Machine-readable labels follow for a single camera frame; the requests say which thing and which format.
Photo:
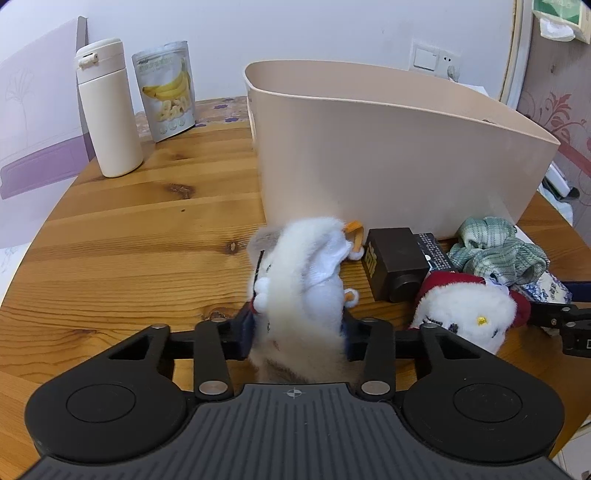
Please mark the blue white patterned cloth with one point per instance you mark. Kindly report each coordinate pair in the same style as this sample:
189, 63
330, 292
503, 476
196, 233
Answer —
549, 290

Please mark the black printed small packet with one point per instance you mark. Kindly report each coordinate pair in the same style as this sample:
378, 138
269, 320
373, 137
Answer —
436, 256

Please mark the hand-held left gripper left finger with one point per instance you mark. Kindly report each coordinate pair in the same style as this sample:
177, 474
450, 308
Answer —
244, 331

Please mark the beige plastic storage bin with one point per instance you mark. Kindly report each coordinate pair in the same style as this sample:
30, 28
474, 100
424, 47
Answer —
369, 152

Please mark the cream door frame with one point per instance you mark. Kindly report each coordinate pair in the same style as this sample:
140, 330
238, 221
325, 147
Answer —
517, 50

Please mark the lavender printed board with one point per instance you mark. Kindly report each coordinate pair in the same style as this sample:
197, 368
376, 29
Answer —
37, 115

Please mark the white thermos bottle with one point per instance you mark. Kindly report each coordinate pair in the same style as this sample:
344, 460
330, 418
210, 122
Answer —
111, 115

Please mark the white wall switch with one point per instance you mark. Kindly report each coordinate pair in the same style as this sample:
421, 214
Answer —
425, 56

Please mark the silver banana snack pouch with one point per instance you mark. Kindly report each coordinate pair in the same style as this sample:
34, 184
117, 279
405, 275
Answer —
168, 92

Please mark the green tissue pack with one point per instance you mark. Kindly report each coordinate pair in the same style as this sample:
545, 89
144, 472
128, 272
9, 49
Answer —
561, 16

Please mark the dark brown box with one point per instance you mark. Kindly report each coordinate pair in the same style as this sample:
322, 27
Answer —
395, 258

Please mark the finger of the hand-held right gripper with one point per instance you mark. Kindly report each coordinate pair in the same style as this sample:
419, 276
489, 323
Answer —
554, 316
577, 290

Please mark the red white plush toy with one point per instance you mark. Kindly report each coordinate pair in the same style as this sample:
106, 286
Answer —
461, 309

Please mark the white wall socket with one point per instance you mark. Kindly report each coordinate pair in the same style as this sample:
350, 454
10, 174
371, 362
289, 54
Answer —
449, 59

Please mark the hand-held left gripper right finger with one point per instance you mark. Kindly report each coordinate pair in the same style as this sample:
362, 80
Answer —
353, 340

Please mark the white plug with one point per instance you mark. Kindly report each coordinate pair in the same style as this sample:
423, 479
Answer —
453, 73

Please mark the white fluffy plush toy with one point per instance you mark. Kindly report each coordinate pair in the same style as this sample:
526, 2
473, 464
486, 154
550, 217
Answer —
300, 286

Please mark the white device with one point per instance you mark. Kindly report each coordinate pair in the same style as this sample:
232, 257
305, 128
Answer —
556, 180

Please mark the green knitted cloth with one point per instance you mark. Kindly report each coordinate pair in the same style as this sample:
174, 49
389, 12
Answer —
498, 258

